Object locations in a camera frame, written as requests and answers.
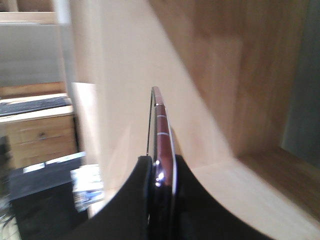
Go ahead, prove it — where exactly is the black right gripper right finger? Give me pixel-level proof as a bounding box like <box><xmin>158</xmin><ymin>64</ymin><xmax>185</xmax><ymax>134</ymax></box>
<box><xmin>173</xmin><ymin>155</ymin><xmax>270</xmax><ymax>240</ymax></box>

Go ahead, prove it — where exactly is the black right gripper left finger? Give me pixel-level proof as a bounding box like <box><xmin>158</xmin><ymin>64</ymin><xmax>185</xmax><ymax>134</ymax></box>
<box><xmin>62</xmin><ymin>156</ymin><xmax>152</xmax><ymax>240</ymax></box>

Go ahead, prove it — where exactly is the black foldable smartphone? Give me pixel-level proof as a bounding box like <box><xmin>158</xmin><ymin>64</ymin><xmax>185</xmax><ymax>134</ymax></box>
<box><xmin>147</xmin><ymin>86</ymin><xmax>177</xmax><ymax>240</ymax></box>

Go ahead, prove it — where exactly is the wooden desk shelf unit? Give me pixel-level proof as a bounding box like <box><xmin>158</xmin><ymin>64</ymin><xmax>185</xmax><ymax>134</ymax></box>
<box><xmin>0</xmin><ymin>0</ymin><xmax>320</xmax><ymax>240</ymax></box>

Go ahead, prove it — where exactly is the grey laptop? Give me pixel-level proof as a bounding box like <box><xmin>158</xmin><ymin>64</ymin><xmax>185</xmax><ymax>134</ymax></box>
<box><xmin>0</xmin><ymin>96</ymin><xmax>71</xmax><ymax>117</ymax></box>

